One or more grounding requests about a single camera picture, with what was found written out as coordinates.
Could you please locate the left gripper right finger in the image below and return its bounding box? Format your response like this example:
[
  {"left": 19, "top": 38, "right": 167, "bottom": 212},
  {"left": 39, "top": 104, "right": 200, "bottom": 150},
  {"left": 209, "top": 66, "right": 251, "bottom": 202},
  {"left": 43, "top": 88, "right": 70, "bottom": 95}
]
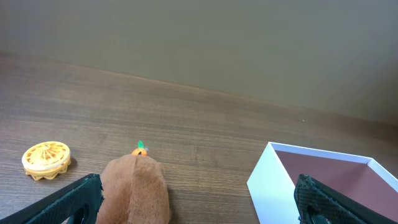
[{"left": 294, "top": 174, "right": 397, "bottom": 224}]

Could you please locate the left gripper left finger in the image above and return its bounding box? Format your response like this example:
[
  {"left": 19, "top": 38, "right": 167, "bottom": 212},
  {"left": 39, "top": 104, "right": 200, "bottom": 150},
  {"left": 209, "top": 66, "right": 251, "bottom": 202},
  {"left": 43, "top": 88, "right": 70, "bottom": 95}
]
[{"left": 1, "top": 174, "right": 104, "bottom": 224}]

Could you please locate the brown plush toy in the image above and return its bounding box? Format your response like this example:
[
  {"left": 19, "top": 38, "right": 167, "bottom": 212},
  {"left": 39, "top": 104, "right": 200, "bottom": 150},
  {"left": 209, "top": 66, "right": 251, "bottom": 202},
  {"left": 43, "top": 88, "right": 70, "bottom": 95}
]
[{"left": 96, "top": 141, "right": 172, "bottom": 224}]

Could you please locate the yellow plastic wheel disc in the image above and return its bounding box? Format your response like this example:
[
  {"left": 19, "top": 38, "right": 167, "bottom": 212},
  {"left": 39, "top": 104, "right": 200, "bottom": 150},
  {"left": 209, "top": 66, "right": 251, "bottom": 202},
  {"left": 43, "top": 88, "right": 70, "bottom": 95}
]
[{"left": 21, "top": 141, "right": 71, "bottom": 181}]

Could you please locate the white box pink interior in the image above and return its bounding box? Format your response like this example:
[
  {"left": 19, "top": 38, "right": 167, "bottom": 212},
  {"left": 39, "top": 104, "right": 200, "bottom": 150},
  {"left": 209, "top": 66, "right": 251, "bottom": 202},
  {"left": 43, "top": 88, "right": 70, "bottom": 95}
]
[{"left": 247, "top": 142, "right": 397, "bottom": 223}]

